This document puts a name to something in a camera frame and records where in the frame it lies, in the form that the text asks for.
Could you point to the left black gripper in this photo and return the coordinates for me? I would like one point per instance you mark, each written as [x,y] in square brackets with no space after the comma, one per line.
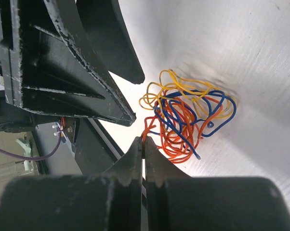
[48,67]

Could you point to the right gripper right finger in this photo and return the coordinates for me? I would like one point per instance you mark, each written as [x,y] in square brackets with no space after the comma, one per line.
[179,202]

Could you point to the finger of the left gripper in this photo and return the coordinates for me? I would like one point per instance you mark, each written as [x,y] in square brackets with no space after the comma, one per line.
[105,27]

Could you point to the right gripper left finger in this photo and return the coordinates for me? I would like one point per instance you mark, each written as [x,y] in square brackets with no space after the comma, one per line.
[110,201]

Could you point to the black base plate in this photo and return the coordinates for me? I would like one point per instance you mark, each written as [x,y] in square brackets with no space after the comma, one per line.
[86,148]

